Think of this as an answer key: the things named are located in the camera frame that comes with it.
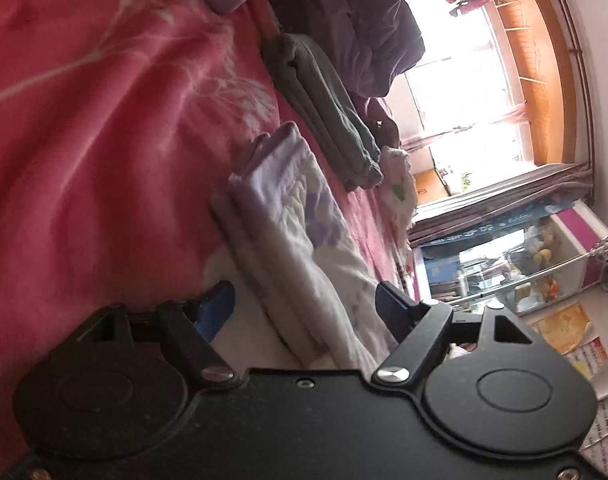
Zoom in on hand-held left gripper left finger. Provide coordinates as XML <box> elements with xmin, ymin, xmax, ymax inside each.
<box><xmin>69</xmin><ymin>280</ymin><xmax>237</xmax><ymax>390</ymax></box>

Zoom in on wooden cabinet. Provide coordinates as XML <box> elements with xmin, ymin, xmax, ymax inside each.
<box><xmin>415</xmin><ymin>169</ymin><xmax>455</xmax><ymax>206</ymax></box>

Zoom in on white floral pajama pants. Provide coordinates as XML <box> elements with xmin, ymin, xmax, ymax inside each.
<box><xmin>199</xmin><ymin>121</ymin><xmax>421</xmax><ymax>372</ymax></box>

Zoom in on glass cabinet with pink trim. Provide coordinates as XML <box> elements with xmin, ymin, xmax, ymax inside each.
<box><xmin>413</xmin><ymin>200</ymin><xmax>608</xmax><ymax>317</ymax></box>

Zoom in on yellow wall poster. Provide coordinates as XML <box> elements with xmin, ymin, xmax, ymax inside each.
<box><xmin>530</xmin><ymin>302</ymin><xmax>592</xmax><ymax>357</ymax></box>

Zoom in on folded grey pants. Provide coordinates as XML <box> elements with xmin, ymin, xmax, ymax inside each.
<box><xmin>260</xmin><ymin>32</ymin><xmax>385</xmax><ymax>192</ymax></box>

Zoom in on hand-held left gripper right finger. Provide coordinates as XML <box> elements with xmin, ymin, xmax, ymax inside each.
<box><xmin>372</xmin><ymin>282</ymin><xmax>538</xmax><ymax>387</ymax></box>

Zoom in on white printed garment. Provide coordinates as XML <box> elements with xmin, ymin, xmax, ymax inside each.
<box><xmin>381</xmin><ymin>146</ymin><xmax>417</xmax><ymax>249</ymax></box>

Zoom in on pink floral blanket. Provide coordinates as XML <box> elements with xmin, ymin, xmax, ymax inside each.
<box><xmin>0</xmin><ymin>0</ymin><xmax>415</xmax><ymax>461</ymax></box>

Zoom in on purple grey garment pile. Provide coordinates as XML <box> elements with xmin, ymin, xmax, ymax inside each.
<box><xmin>266</xmin><ymin>0</ymin><xmax>427</xmax><ymax>99</ymax></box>

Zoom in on grey purple curtain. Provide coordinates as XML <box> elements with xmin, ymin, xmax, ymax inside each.
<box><xmin>408</xmin><ymin>162</ymin><xmax>597</xmax><ymax>249</ymax></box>

